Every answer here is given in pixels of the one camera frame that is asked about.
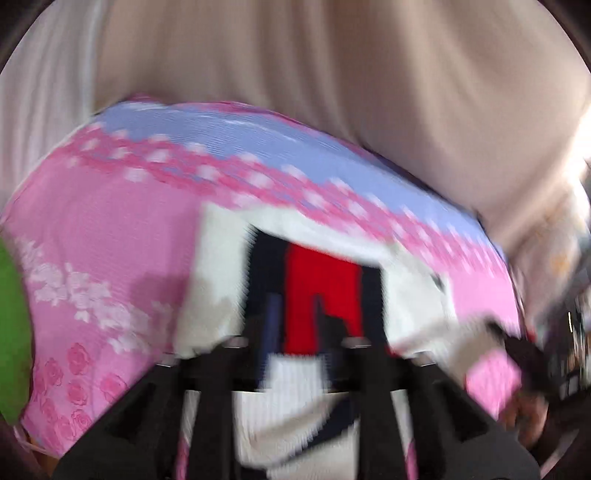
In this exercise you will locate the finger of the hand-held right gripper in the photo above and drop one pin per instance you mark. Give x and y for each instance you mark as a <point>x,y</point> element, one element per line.
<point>517,350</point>

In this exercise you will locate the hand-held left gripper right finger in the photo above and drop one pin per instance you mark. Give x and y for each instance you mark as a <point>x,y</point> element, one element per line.
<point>325,325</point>

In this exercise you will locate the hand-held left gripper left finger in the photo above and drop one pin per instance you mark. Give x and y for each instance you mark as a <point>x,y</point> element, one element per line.
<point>273,323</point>

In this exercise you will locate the white red navy small garment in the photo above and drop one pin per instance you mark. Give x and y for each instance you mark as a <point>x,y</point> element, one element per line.
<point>415,300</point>

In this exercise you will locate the person's right hand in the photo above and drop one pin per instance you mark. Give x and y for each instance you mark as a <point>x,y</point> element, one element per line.
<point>526,417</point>

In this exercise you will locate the pale floral cloth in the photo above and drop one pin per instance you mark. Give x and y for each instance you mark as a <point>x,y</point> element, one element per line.
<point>561,258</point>

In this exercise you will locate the pink floral blanket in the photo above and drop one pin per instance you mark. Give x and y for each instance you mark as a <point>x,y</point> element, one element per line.
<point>115,230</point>

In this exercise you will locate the beige curtain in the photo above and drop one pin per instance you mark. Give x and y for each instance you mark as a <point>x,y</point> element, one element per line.
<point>323,69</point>

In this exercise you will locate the green cloth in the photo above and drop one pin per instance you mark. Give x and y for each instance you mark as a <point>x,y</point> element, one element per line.
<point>13,332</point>

